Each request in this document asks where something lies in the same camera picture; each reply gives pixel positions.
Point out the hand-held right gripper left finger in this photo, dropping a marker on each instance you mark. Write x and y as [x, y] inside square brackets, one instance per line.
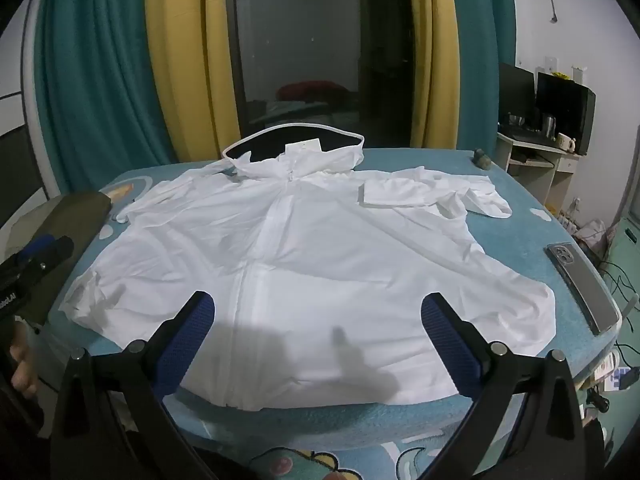
[187, 340]

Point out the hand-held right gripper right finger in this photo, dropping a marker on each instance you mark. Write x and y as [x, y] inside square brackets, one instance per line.
[447, 342]

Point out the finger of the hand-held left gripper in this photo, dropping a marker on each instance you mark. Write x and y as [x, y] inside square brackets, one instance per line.
[36, 246]
[56, 251]

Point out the white hooded zip jacket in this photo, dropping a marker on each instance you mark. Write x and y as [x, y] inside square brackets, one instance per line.
[320, 260]

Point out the person's left hand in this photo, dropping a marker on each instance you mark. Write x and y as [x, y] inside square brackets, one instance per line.
[22, 360]

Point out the grey-green pillow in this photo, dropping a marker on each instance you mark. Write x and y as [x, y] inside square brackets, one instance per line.
[30, 220]

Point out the olive green cloth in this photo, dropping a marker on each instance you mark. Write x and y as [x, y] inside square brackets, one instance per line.
[75, 220]

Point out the smartphone in clear case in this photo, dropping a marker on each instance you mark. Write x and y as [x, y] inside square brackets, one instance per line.
[582, 287]

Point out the white power strip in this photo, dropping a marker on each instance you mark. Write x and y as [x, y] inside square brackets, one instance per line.
[569, 216]

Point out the blue and white box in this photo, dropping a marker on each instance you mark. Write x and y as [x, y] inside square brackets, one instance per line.
[622, 379]

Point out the pale crumpled bag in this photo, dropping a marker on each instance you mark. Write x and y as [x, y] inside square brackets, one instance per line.
[595, 236]

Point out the teal curtain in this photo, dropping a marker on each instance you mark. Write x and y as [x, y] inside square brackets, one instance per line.
[480, 50]
[100, 70]

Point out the small dark green object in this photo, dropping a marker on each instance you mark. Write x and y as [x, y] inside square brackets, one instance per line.
[483, 159]

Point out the beige computer desk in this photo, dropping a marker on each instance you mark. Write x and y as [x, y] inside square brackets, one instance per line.
[530, 165]

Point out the black keyboard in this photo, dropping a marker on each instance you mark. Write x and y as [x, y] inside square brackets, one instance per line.
[527, 136]

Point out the metal bowl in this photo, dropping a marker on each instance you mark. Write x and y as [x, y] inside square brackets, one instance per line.
[516, 121]

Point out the white mug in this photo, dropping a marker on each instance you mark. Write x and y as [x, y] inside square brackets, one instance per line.
[566, 142]

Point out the yellow curtain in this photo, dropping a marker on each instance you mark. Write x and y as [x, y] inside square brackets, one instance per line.
[430, 60]
[190, 60]

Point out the steel kettle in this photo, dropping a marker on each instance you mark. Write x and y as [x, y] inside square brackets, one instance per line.
[549, 126]

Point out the black computer monitor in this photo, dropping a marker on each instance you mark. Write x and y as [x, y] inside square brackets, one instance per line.
[565, 107]

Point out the small white box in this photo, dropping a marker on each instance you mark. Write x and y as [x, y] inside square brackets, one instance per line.
[577, 76]

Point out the dark glass sliding door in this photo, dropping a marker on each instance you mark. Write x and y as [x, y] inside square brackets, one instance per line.
[320, 40]

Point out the white wall socket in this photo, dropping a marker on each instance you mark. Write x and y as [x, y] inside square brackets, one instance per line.
[550, 64]

